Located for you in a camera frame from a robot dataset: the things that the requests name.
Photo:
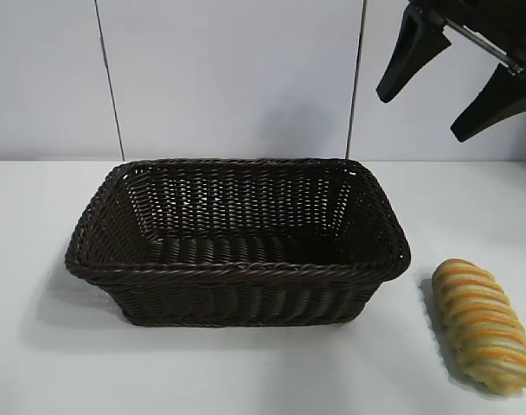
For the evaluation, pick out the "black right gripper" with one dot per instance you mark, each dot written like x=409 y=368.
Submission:
x=496 y=26

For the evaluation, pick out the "long striped bread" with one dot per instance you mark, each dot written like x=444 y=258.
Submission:
x=479 y=324

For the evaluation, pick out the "dark brown woven basket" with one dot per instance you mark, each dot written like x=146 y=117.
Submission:
x=228 y=294

